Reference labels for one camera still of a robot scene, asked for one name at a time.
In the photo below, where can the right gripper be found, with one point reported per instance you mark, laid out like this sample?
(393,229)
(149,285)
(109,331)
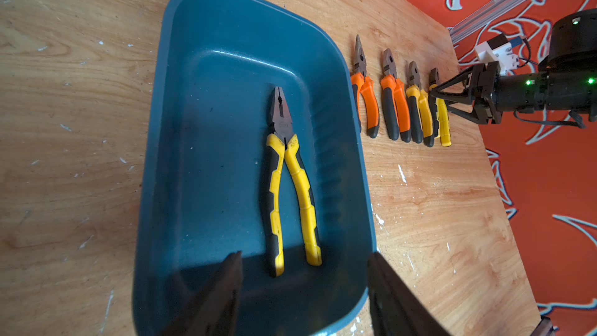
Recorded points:
(569,87)

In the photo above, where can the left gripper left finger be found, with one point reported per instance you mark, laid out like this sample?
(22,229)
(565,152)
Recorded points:
(214,310)

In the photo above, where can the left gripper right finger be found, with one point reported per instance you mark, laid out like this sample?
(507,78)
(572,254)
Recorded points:
(394,309)

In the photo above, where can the yellow-orange large pliers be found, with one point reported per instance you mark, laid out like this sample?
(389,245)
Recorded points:
(421,121)

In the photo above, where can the orange combination pliers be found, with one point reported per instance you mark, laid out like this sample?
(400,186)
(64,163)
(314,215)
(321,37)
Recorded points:
(394,103)

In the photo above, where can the small orange needle-nose pliers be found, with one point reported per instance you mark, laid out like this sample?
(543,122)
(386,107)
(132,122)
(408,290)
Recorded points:
(362,86)

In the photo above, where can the yellow combination pliers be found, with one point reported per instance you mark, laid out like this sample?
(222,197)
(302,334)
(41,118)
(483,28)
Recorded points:
(282,150)

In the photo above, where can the blue plastic storage box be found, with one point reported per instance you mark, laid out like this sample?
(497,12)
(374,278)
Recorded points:
(218,64)

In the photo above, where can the yellow needle-nose pliers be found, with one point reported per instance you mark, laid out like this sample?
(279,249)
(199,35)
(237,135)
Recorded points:
(440,114)

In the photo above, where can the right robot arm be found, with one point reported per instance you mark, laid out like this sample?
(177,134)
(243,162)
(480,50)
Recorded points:
(573,39)

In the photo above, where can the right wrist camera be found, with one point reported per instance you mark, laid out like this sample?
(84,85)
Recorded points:
(501,50)

